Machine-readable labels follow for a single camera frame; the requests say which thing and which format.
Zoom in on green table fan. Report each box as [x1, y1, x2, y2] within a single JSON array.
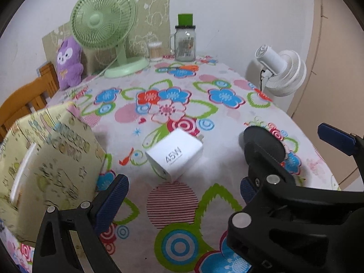
[[70, 0, 150, 79]]

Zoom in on floral tablecloth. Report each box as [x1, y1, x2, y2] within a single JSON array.
[[6, 53, 342, 273]]

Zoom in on white fan cable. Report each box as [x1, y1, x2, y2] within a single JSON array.
[[85, 59, 119, 82]]

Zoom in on purple plush toy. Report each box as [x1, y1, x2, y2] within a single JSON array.
[[55, 38, 85, 90]]

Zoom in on cotton swab jar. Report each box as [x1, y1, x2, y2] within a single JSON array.
[[148, 42, 164, 62]]

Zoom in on black round disc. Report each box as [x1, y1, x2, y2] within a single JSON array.
[[243, 125, 286, 167]]

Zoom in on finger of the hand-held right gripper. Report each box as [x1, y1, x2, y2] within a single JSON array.
[[227, 141, 302, 260], [317, 122, 364, 177]]

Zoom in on orange handled scissors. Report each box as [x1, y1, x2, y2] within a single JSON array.
[[166, 63, 200, 74]]

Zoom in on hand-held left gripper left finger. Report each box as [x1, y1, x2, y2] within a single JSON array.
[[33, 173, 130, 273]]

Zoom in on yellow patterned storage box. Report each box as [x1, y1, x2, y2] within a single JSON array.
[[0, 101, 107, 245]]

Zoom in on white circulator fan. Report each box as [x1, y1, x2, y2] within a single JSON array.
[[254, 44, 308, 97]]

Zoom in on wooden bed headboard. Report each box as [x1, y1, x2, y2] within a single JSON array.
[[0, 62, 60, 143]]

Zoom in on beige patterned board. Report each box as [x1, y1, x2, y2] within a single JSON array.
[[42, 0, 171, 76]]

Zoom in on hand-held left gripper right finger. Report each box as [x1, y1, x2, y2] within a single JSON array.
[[240, 176, 258, 206]]

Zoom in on white charger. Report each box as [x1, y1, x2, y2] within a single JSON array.
[[144, 128, 205, 182]]

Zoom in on glass mug jar green lid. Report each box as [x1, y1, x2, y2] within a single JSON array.
[[170, 13, 197, 62]]

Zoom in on brown door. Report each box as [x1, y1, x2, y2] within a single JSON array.
[[289, 0, 364, 193]]

